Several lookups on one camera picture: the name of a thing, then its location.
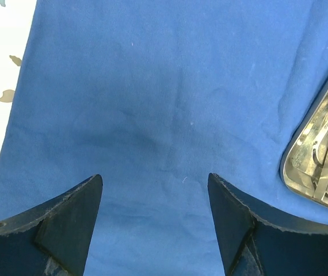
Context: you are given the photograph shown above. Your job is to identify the steel instrument tray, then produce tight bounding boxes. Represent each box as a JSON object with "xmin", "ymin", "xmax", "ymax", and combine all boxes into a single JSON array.
[{"xmin": 280, "ymin": 78, "xmax": 328, "ymax": 208}]

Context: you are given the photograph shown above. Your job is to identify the blue surgical cloth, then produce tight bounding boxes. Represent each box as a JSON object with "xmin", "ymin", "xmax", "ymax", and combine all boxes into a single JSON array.
[{"xmin": 0, "ymin": 1, "xmax": 328, "ymax": 275}]

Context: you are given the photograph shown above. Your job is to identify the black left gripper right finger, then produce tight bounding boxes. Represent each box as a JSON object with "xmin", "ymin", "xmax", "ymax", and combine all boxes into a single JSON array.
[{"xmin": 208, "ymin": 174, "xmax": 328, "ymax": 276}]

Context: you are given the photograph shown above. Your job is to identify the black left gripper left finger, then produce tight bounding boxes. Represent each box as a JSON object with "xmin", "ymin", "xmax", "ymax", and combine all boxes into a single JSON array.
[{"xmin": 0, "ymin": 175, "xmax": 103, "ymax": 275}]

